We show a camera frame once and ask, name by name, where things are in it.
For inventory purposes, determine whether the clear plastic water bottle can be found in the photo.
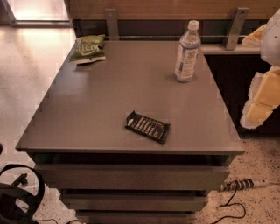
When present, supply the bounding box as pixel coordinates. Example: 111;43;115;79
175;20;201;82

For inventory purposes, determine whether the grey side shelf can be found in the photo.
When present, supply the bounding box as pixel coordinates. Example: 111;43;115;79
201;44;260;55

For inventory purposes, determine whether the left grey metal bracket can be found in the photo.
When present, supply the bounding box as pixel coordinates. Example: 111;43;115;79
105;9;119;40

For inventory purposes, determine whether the green jalapeno chip bag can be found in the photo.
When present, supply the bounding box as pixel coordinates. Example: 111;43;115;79
69;35;106;65

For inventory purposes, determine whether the grey metal bracket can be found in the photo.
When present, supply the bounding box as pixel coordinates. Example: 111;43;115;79
105;9;119;40
223;7;249;49

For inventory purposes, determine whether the black rxbar chocolate bar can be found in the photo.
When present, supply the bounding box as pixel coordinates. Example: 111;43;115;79
125;111;170;144

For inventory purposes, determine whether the black power cable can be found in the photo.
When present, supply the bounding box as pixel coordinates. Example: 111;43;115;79
210;185;248;224

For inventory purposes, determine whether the black chair base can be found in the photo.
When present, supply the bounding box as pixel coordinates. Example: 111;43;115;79
0;164;45;224

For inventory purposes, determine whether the grey drawer cabinet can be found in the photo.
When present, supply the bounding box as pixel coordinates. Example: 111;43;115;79
17;41;243;224

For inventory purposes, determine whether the right grey metal bracket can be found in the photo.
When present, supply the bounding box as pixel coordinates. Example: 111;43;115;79
223;7;249;49

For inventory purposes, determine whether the white striped power strip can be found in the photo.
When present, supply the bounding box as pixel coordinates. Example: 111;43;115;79
220;178;269;192

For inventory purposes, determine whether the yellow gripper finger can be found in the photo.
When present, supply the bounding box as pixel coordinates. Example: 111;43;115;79
240;66;280;129
241;24;266;47

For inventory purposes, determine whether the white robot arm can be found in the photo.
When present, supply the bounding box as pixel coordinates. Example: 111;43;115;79
240;9;280;129

